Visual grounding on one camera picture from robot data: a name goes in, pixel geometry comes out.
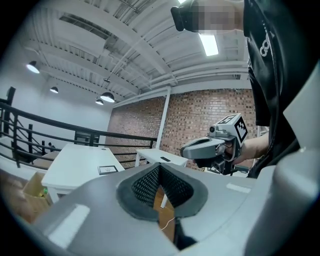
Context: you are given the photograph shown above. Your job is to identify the black metal railing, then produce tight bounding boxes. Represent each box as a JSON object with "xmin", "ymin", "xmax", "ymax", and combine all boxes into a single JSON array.
[{"xmin": 0, "ymin": 86, "xmax": 158, "ymax": 171}]

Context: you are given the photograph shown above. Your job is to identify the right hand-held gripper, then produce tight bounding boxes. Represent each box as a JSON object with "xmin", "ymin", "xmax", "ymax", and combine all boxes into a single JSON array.
[{"xmin": 180, "ymin": 112, "xmax": 249, "ymax": 176}]

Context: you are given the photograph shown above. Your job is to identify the rectangular ceiling light panel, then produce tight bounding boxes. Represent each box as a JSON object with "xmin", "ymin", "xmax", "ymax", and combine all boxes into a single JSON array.
[{"xmin": 198, "ymin": 33, "xmax": 220, "ymax": 57}]

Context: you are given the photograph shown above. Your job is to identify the white pillar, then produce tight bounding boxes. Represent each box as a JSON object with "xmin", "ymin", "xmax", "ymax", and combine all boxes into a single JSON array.
[{"xmin": 155, "ymin": 86, "xmax": 172, "ymax": 151}]

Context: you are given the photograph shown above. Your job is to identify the person's right forearm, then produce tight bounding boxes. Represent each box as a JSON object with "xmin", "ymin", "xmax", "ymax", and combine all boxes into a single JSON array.
[{"xmin": 234, "ymin": 136, "xmax": 270, "ymax": 166}]

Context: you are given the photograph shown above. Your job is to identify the large white table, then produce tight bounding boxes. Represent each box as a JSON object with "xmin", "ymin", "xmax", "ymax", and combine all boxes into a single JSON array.
[{"xmin": 40, "ymin": 143, "xmax": 126, "ymax": 204}]

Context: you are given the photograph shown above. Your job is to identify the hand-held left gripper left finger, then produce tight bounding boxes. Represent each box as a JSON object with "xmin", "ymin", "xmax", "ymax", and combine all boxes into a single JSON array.
[{"xmin": 33, "ymin": 162, "xmax": 181, "ymax": 256}]

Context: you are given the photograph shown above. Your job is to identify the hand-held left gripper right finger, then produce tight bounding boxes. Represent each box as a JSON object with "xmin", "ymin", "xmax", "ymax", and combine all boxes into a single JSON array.
[{"xmin": 159, "ymin": 162, "xmax": 271, "ymax": 256}]

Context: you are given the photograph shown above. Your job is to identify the person's black shirt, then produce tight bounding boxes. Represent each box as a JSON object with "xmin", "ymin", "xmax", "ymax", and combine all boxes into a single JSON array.
[{"xmin": 242, "ymin": 0, "xmax": 320, "ymax": 179}]

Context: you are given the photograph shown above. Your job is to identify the black picture frame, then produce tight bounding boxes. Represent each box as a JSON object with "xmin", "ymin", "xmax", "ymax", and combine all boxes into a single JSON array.
[{"xmin": 97, "ymin": 164, "xmax": 119, "ymax": 175}]

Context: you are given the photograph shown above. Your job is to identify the person's right hand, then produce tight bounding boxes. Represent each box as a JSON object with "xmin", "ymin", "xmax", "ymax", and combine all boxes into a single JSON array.
[{"xmin": 223, "ymin": 140, "xmax": 241, "ymax": 164}]

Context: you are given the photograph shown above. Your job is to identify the small white table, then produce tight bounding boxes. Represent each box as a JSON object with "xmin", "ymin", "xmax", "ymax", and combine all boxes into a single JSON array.
[{"xmin": 135, "ymin": 148, "xmax": 189, "ymax": 169}]

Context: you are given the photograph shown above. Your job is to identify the black head-worn camera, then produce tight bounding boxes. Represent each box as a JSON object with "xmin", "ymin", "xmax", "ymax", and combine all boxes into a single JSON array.
[{"xmin": 170, "ymin": 0, "xmax": 201, "ymax": 33}]

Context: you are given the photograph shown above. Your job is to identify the thin white cable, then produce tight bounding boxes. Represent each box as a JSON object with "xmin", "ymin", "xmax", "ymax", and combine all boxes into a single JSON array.
[{"xmin": 160, "ymin": 216, "xmax": 176, "ymax": 231}]

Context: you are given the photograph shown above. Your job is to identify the cardboard box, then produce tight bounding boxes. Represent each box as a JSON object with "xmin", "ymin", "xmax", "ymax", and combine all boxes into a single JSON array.
[{"xmin": 23, "ymin": 171, "xmax": 54, "ymax": 210}]

